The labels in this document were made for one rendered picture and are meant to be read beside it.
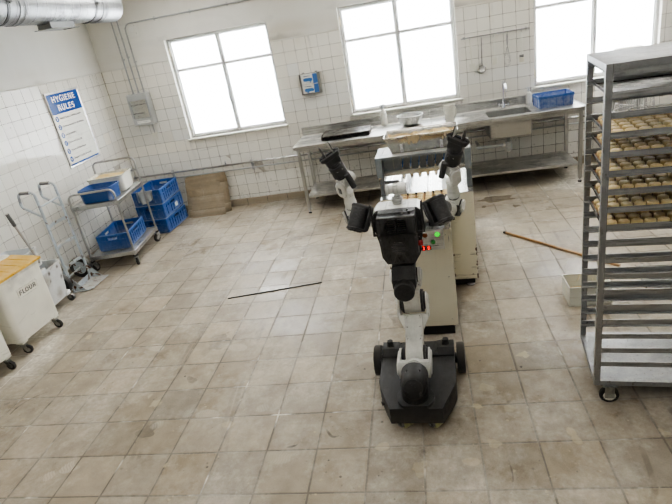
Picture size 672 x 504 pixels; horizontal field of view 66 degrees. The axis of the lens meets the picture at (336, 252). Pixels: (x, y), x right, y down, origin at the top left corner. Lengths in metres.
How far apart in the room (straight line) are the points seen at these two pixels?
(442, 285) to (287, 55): 4.35
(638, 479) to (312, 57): 5.77
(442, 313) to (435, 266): 0.37
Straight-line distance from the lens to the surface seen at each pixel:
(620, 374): 3.36
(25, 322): 5.30
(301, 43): 7.12
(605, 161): 2.71
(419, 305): 3.24
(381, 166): 4.09
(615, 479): 3.00
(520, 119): 6.51
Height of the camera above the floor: 2.16
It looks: 23 degrees down
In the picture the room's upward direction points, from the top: 10 degrees counter-clockwise
